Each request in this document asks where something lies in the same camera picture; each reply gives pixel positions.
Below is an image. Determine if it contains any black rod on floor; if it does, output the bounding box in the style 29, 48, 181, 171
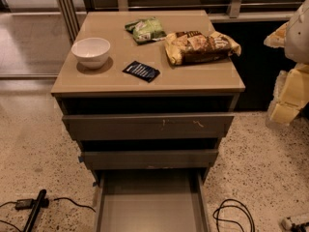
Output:
22, 189, 49, 232

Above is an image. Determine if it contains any black coiled cable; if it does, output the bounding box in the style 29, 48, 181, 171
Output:
212, 198, 256, 232

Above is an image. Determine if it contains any top grey drawer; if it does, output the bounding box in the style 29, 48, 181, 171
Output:
63, 113, 234, 140

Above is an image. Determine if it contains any white power strip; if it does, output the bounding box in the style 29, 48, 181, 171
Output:
281, 214, 309, 232

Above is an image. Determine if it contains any grey drawer cabinet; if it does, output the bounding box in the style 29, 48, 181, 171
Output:
51, 12, 245, 181

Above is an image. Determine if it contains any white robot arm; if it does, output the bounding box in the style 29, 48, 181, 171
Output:
264, 0, 309, 125

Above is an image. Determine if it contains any white ceramic bowl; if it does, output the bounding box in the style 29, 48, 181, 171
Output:
71, 38, 110, 70

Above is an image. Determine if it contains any thin black floor cable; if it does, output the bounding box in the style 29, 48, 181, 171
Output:
53, 196, 97, 214

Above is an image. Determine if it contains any middle grey drawer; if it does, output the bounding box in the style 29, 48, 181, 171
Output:
81, 149, 218, 170

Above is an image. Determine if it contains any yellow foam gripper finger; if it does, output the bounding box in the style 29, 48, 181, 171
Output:
264, 23, 288, 48
268, 64, 309, 125

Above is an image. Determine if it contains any green snack bag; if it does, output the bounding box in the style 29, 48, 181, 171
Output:
125, 17, 166, 44

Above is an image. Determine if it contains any dark blue rxbar wrapper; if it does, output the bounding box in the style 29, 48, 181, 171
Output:
123, 61, 160, 82

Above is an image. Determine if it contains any metal shelving frame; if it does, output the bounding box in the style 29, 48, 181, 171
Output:
59, 0, 305, 39

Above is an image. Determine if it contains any open bottom grey drawer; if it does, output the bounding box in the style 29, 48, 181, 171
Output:
94, 169, 211, 232

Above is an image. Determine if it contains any black power adapter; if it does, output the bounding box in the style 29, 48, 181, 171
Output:
15, 198, 34, 210

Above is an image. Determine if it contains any yellow brown chip bag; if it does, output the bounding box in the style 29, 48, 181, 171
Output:
164, 31, 241, 66

